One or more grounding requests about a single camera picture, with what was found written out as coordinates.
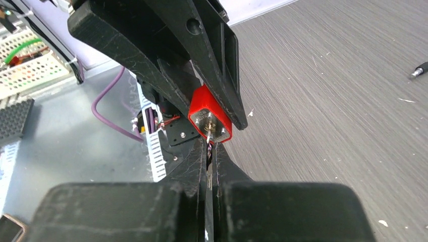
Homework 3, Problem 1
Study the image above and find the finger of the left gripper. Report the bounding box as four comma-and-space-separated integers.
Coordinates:
67, 1, 200, 115
146, 1, 248, 130

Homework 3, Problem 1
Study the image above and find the white perforated basket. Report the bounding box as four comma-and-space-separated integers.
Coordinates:
1, 28, 71, 99

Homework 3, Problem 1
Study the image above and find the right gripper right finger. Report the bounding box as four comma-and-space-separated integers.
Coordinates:
211, 144, 376, 241

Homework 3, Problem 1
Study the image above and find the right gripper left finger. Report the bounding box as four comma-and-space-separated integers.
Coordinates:
25, 139, 206, 241

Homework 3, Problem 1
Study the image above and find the red cable padlock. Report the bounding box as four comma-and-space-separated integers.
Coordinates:
188, 85, 233, 144

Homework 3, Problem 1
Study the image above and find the red hose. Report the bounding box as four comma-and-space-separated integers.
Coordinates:
408, 61, 428, 81

